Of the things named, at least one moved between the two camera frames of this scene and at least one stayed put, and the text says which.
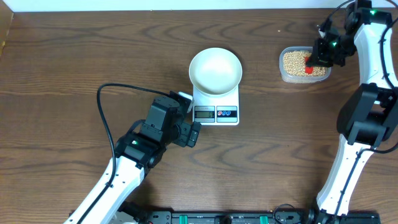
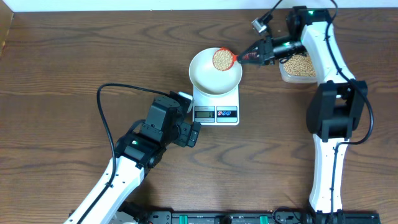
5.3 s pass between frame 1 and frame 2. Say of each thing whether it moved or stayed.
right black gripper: moved
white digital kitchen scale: stayed
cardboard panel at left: stayed
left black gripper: stayed
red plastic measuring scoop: moved
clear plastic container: stayed
